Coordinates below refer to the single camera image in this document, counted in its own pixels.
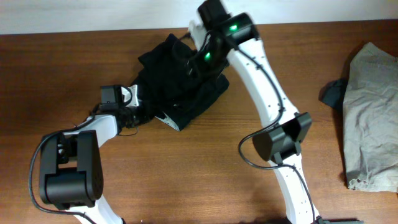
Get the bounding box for black shorts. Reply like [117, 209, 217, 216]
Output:
[133, 34, 229, 131]

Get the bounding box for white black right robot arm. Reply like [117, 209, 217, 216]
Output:
[188, 0, 319, 223]

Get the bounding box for grey crumpled garment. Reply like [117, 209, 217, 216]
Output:
[343, 42, 397, 192]

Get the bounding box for dark blue cloth piece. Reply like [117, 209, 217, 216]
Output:
[318, 78, 348, 113]

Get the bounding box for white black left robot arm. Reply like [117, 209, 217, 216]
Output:
[28, 85, 143, 224]

